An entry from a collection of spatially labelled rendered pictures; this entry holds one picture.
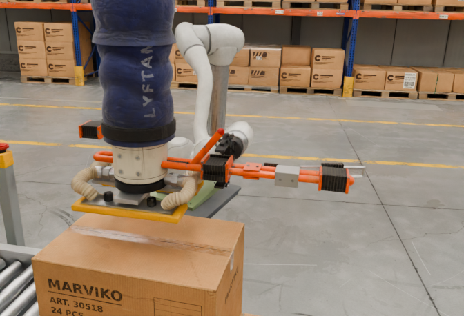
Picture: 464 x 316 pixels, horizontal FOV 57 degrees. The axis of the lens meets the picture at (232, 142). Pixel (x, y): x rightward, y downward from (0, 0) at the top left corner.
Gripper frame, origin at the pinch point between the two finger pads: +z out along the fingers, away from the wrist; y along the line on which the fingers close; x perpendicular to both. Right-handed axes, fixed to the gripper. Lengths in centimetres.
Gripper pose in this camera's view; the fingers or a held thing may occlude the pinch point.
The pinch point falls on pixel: (220, 168)
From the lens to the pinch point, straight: 131.1
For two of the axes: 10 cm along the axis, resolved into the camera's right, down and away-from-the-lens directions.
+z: -2.0, 3.1, -9.3
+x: -9.8, -0.8, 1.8
